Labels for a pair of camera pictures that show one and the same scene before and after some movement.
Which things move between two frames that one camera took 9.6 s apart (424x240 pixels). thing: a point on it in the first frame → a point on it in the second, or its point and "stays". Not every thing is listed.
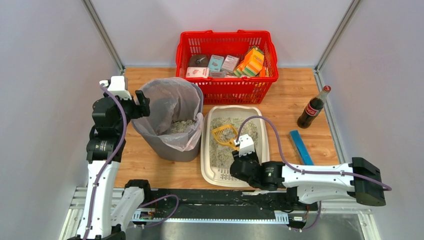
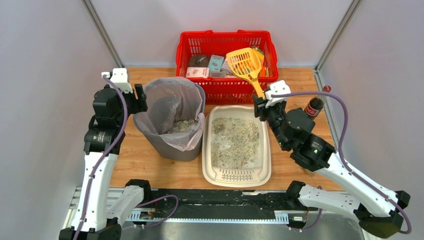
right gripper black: [244, 157] → [261, 108]
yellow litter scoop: [226, 134] → [248, 62]
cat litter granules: [221, 152] stays
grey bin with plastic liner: [171, 99] stays
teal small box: [215, 63] stays
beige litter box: [221, 125] stays
